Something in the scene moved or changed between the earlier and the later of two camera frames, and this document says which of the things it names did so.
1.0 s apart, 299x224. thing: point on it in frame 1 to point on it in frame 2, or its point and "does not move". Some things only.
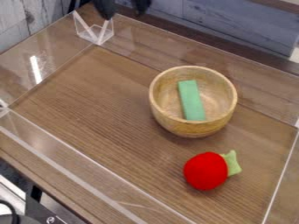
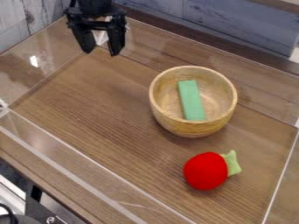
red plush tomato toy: x=209 y=169 does not move
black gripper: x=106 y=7 to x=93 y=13
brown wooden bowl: x=218 y=94 does not move
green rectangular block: x=192 y=101 does not move
